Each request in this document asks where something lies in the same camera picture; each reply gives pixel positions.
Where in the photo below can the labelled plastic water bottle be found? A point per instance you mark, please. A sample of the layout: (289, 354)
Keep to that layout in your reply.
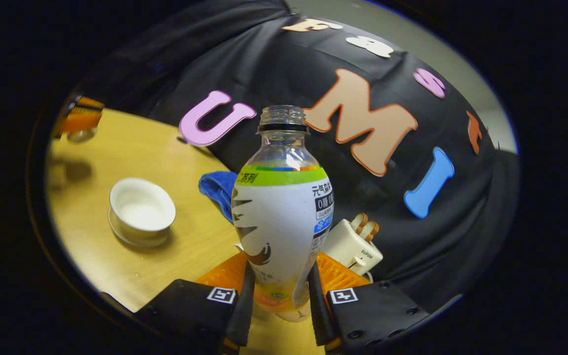
(281, 222)

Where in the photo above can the toast bread slice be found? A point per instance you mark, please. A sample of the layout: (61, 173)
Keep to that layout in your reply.
(372, 228)
(359, 222)

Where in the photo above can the white toaster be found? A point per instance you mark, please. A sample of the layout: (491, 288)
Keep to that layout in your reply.
(348, 246)

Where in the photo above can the white teacup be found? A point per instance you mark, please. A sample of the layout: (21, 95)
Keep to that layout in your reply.
(141, 209)

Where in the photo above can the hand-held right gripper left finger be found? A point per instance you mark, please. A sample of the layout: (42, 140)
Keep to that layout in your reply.
(200, 310)

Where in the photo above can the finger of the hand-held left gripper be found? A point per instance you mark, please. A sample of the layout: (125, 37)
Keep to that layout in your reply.
(89, 102)
(81, 121)

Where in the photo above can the black table grommet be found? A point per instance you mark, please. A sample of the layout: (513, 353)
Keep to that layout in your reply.
(182, 141)

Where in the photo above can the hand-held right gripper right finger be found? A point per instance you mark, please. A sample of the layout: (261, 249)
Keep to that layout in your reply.
(372, 310)

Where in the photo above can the folded blue towel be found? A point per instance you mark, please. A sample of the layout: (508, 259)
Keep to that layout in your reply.
(220, 190)

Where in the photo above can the white saucer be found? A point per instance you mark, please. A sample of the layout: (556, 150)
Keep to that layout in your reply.
(136, 240)

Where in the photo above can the black backdrop cloth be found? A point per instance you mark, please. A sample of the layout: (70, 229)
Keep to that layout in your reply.
(289, 64)

